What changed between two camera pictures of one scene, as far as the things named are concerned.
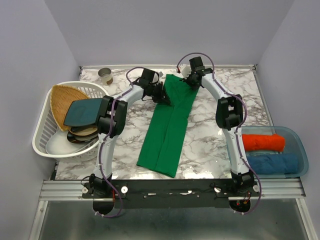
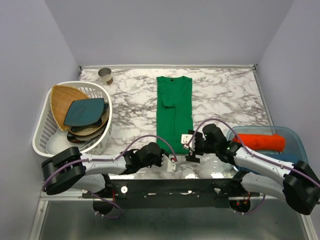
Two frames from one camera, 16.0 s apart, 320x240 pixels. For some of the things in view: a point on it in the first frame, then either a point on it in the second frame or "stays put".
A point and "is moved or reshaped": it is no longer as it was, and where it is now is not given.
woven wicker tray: [61, 97] stays put
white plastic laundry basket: [47, 126] stays put
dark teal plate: [83, 112] stays put
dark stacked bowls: [81, 134] stays put
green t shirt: [164, 134] is moved or reshaped
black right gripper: [195, 87] → [191, 157]
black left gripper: [162, 97] → [162, 152]
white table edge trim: [167, 67] stays put
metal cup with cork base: [105, 75] stays put
